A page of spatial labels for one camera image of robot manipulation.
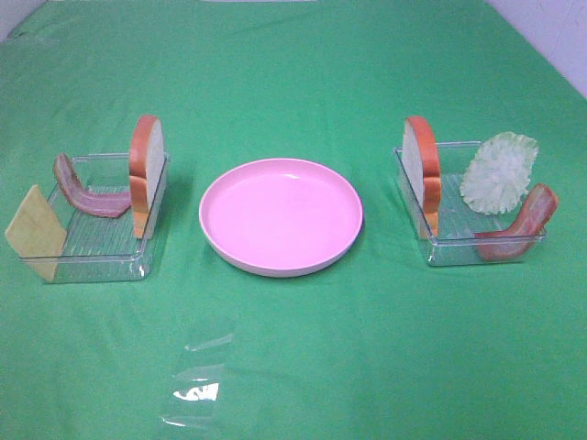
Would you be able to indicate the toast bread slice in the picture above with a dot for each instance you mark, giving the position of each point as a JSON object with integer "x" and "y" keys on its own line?
{"x": 422, "y": 166}
{"x": 145, "y": 162}

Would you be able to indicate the bacon strip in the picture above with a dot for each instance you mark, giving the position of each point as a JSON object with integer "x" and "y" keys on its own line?
{"x": 536, "y": 210}
{"x": 107, "y": 204}

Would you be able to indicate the green lettuce leaf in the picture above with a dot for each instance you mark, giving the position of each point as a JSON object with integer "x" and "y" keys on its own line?
{"x": 499, "y": 174}

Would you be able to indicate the pink round plate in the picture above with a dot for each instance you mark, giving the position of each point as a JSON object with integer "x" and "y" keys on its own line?
{"x": 281, "y": 217}

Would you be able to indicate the green tablecloth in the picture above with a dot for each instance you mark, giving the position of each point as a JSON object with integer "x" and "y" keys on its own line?
{"x": 378, "y": 346}

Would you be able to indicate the left clear plastic tray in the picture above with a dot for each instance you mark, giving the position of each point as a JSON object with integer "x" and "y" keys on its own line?
{"x": 99, "y": 249}

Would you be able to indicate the clear plastic film sheet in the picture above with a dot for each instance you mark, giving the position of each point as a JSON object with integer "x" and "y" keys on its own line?
{"x": 191, "y": 399}

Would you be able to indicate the yellow cheese slice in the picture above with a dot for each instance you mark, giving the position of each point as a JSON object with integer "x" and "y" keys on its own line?
{"x": 35, "y": 231}

